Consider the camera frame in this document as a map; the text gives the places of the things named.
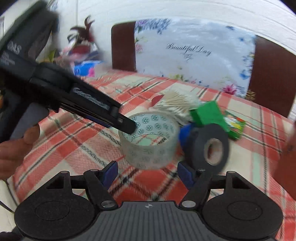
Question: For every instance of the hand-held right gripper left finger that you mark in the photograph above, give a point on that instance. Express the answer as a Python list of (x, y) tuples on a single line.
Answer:
[(111, 173)]

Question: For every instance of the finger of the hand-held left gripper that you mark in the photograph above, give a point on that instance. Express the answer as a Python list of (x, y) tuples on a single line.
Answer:
[(124, 126)]

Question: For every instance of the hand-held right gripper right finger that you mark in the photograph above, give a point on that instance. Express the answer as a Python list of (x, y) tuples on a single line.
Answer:
[(185, 175)]

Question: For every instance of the black tape roll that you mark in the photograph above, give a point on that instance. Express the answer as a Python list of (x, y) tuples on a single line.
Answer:
[(196, 143)]

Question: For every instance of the clear patterned tape roll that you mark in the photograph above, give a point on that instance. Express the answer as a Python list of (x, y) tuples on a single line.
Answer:
[(148, 157)]

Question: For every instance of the green and orange candy packet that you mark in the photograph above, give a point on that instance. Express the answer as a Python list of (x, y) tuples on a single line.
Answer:
[(235, 129)]

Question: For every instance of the brown cardboard box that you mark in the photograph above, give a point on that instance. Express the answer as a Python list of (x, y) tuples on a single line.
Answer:
[(286, 166)]

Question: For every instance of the person's left hand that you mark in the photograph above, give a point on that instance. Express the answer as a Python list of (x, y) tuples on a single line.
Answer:
[(13, 155)]

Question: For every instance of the blue packet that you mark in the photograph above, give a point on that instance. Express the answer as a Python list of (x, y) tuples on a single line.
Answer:
[(87, 67)]

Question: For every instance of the plaid tablecloth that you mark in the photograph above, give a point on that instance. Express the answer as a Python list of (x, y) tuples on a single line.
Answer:
[(76, 143)]

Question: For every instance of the artificial flower bunch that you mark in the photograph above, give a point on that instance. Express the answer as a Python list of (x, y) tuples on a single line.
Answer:
[(81, 44)]

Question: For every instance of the cotton swab pack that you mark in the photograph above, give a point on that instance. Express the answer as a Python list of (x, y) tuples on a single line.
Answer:
[(175, 102)]

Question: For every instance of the green box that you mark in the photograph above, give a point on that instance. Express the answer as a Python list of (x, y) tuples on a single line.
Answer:
[(208, 113)]

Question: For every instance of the plain brown chair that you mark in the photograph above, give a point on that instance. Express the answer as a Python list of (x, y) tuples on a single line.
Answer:
[(122, 46)]

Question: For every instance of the floral white cloth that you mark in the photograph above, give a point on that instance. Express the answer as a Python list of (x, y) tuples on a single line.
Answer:
[(196, 69)]

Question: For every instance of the brown chair with gold emblem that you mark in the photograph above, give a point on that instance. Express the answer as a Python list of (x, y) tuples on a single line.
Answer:
[(270, 76)]

